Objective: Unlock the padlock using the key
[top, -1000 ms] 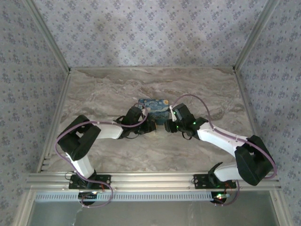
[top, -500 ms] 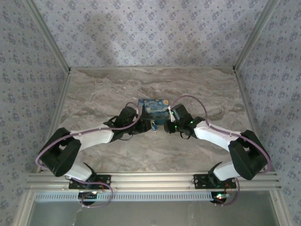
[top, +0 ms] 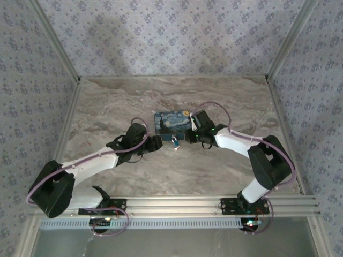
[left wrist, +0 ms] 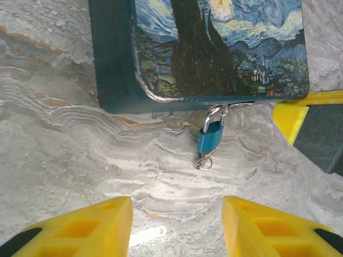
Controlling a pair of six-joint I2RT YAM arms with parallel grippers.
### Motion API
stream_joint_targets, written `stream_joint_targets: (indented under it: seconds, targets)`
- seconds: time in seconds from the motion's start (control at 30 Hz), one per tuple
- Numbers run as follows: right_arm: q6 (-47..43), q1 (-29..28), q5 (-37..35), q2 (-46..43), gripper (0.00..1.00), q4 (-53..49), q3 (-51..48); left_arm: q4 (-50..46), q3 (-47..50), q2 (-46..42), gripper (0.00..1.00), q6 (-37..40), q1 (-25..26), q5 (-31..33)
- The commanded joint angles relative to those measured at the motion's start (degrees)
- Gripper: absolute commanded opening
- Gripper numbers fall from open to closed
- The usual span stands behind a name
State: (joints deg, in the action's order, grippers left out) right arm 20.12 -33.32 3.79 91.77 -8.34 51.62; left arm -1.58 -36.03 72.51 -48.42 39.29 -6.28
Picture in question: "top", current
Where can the aluminium side table rail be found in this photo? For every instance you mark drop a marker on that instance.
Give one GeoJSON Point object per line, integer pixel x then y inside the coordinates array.
{"type": "Point", "coordinates": [67, 125]}
{"type": "Point", "coordinates": [282, 120]}

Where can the aluminium mounting rail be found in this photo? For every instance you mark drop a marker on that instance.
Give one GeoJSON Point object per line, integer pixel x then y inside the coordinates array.
{"type": "Point", "coordinates": [171, 206]}

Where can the controller board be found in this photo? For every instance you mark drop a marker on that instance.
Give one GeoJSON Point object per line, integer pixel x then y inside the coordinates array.
{"type": "Point", "coordinates": [100, 222]}
{"type": "Point", "coordinates": [250, 223]}

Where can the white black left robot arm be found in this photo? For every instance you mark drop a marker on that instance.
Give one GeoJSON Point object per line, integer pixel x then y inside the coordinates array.
{"type": "Point", "coordinates": [91, 163]}

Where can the left controller board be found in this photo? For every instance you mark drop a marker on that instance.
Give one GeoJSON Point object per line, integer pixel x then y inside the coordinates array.
{"type": "Point", "coordinates": [100, 222]}

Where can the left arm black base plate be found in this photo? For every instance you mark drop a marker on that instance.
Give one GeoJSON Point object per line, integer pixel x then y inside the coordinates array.
{"type": "Point", "coordinates": [118, 204]}

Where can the right controller board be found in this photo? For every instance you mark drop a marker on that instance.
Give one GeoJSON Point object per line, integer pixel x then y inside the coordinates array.
{"type": "Point", "coordinates": [250, 223]}

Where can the starry night painted tin box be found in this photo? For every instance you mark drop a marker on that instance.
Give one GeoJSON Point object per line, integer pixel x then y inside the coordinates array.
{"type": "Point", "coordinates": [171, 121]}

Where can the aluminium long table rail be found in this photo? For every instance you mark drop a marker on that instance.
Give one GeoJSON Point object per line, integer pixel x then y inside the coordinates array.
{"type": "Point", "coordinates": [174, 77]}

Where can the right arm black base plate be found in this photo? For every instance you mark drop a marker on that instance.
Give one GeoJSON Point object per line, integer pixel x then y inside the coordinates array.
{"type": "Point", "coordinates": [229, 206]}

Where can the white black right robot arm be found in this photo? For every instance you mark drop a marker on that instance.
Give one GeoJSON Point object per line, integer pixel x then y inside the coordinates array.
{"type": "Point", "coordinates": [233, 140]}

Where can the small teal padlock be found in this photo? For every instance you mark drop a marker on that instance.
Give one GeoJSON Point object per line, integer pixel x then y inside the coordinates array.
{"type": "Point", "coordinates": [175, 144]}

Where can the aluminium frame post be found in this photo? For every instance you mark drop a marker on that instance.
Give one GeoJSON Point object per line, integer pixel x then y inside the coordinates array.
{"type": "Point", "coordinates": [55, 40]}
{"type": "Point", "coordinates": [289, 40]}

